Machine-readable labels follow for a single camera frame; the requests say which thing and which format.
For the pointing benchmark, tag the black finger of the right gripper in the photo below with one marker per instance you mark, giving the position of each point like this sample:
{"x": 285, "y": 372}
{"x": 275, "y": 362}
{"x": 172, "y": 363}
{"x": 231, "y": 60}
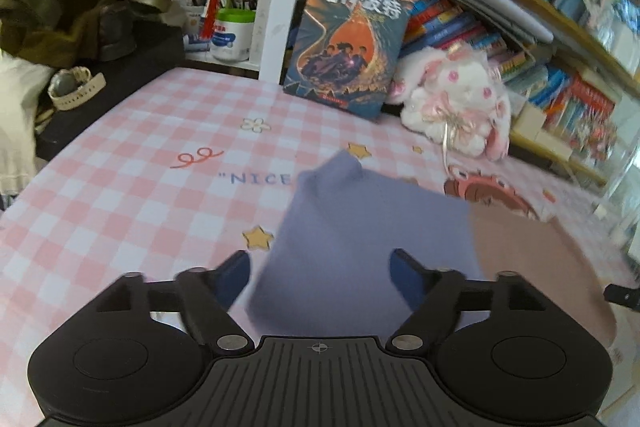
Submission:
{"x": 622, "y": 296}

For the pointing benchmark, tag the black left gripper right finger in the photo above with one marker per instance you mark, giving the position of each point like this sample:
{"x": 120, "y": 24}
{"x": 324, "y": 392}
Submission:
{"x": 432, "y": 297}

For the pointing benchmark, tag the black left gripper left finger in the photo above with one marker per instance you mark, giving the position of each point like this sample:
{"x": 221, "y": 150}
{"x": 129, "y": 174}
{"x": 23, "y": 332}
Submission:
{"x": 206, "y": 297}

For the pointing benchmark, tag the pink checkered cartoon tablecloth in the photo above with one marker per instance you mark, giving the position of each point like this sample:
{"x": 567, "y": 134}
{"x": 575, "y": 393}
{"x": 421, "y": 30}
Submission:
{"x": 197, "y": 166}

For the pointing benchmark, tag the white pink plush bunny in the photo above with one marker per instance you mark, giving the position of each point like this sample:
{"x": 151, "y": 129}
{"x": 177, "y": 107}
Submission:
{"x": 454, "y": 97}

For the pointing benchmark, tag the wooden bookshelf with books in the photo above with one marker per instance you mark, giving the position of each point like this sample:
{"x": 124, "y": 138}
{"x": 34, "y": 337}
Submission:
{"x": 540, "y": 31}

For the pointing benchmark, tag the white wristwatch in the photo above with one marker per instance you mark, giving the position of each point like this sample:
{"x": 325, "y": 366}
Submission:
{"x": 70, "y": 88}

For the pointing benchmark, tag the white jar green lid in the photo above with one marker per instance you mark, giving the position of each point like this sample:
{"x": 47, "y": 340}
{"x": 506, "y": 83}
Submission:
{"x": 232, "y": 37}

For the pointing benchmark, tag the red tassel ornament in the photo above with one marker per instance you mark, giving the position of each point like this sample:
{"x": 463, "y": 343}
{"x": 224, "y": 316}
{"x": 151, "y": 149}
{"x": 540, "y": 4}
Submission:
{"x": 209, "y": 20}

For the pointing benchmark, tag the Harry Potter book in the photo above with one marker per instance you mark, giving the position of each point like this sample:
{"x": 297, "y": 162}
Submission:
{"x": 346, "y": 51}

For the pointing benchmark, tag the cream white cloth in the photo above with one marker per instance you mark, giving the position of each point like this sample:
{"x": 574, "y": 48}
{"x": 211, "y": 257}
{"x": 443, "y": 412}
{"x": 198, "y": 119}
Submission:
{"x": 21, "y": 83}

